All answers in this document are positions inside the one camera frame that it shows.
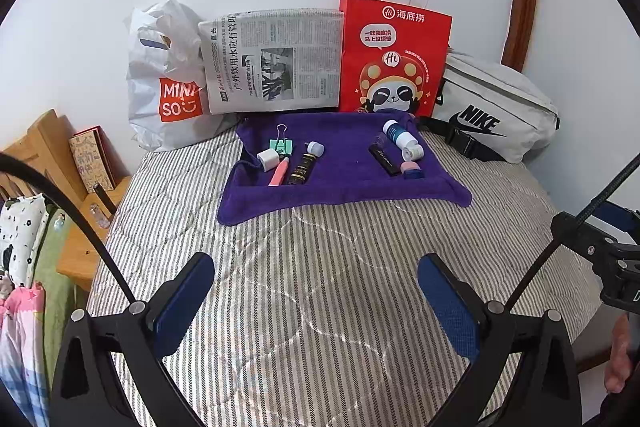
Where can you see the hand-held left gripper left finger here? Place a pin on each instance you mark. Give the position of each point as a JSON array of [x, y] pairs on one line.
[[182, 302]]

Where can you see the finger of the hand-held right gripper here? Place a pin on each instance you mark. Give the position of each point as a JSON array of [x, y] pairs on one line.
[[585, 239], [622, 219]]

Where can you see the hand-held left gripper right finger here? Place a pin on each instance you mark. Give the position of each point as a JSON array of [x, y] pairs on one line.
[[450, 307]]

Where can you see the pink and blue eraser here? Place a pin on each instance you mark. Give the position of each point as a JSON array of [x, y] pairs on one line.
[[411, 169]]

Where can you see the white tape roll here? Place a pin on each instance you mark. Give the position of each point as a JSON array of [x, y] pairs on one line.
[[412, 152]]

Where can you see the pink tube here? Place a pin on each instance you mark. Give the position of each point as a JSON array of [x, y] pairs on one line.
[[279, 172]]

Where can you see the white charger plug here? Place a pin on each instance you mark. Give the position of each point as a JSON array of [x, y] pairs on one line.
[[267, 159]]

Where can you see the green binder clip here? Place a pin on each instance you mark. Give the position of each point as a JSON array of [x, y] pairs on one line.
[[276, 146]]

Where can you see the blue and white bottle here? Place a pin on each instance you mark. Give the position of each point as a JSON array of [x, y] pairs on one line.
[[397, 132]]

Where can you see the person's right hand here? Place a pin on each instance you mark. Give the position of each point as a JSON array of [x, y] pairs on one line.
[[620, 357]]

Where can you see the small glass bottle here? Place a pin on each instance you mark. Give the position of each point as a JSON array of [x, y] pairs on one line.
[[100, 217]]

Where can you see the wooden nightstand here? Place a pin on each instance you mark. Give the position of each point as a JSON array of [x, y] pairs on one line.
[[75, 252]]

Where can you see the black pen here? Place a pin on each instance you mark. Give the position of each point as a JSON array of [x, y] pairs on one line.
[[107, 198]]

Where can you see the striped bed cover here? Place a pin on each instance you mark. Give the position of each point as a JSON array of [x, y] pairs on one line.
[[320, 282]]

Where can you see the green cloth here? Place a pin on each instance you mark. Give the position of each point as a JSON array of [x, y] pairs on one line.
[[50, 287]]

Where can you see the purple towel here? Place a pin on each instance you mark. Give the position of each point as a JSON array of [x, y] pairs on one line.
[[345, 177]]

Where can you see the patterned flat box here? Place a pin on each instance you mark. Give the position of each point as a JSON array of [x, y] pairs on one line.
[[90, 162]]

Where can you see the pink cloth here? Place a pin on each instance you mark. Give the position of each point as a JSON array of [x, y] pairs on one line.
[[15, 322]]

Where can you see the white waist bag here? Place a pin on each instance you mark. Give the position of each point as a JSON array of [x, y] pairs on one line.
[[480, 87]]

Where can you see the white plastic shopping bag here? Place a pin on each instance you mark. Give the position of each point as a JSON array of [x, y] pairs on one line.
[[150, 82]]

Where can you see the red paper bag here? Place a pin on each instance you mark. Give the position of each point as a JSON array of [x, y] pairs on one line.
[[360, 57]]

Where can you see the folded newspaper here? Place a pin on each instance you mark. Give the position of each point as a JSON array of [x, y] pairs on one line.
[[300, 57]]

